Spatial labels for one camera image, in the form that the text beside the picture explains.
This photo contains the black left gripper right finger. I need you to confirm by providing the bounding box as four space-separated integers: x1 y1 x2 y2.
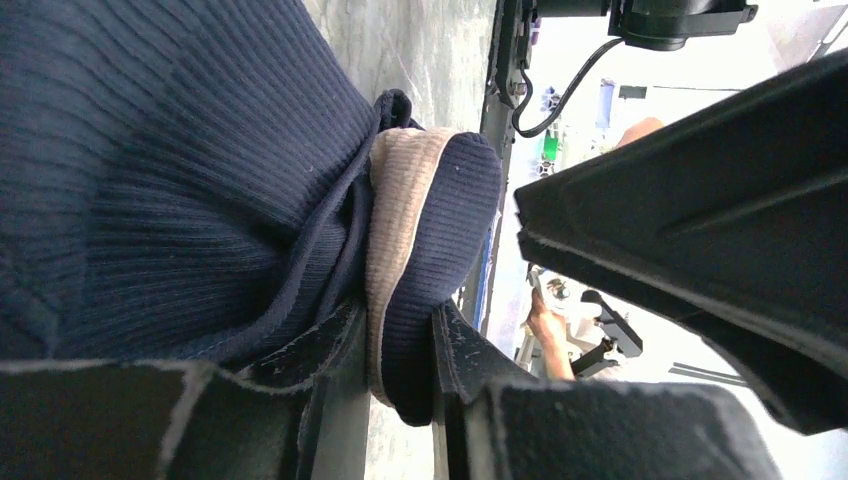
431 303 779 479

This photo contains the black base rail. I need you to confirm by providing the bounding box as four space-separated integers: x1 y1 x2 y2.
460 1 529 330

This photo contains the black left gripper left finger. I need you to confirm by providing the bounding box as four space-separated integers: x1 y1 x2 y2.
1 300 368 479

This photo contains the person in white shirt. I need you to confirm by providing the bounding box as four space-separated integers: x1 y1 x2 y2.
525 117 664 381

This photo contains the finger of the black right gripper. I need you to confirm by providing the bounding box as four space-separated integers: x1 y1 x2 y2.
515 51 847 434

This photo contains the navy underwear beige waistband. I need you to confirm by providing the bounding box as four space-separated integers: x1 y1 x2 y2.
1 1 494 426

